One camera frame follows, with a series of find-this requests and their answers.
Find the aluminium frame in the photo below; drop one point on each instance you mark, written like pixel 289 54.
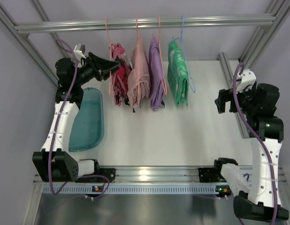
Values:
pixel 188 135

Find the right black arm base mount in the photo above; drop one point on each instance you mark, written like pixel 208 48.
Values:
pixel 210 175

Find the slotted grey cable duct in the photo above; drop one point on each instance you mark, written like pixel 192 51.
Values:
pixel 146 189

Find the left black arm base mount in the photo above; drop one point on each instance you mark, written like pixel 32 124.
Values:
pixel 108 172

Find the pink patterned trousers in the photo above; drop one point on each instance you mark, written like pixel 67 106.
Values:
pixel 120 77

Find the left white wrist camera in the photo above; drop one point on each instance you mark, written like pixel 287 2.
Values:
pixel 79 51

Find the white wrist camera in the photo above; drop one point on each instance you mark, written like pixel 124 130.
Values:
pixel 79 51
pixel 245 81

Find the light pink trousers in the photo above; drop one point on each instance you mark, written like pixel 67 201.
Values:
pixel 132 87

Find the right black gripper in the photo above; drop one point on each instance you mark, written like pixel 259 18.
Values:
pixel 232 101

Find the teal plastic bin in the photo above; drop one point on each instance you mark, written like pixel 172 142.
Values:
pixel 88 127

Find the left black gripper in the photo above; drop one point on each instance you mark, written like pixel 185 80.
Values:
pixel 94 66

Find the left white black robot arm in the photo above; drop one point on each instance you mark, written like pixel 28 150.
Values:
pixel 53 162

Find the green patterned trousers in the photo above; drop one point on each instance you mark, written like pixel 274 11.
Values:
pixel 177 74

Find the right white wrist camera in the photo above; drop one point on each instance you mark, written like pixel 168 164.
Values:
pixel 245 81

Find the aluminium hanging rail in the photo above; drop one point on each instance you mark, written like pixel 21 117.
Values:
pixel 148 23

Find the purple trousers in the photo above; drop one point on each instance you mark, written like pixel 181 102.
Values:
pixel 156 76

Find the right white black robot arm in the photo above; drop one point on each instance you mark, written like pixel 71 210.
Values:
pixel 259 199

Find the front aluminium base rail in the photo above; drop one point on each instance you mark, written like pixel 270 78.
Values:
pixel 156 174

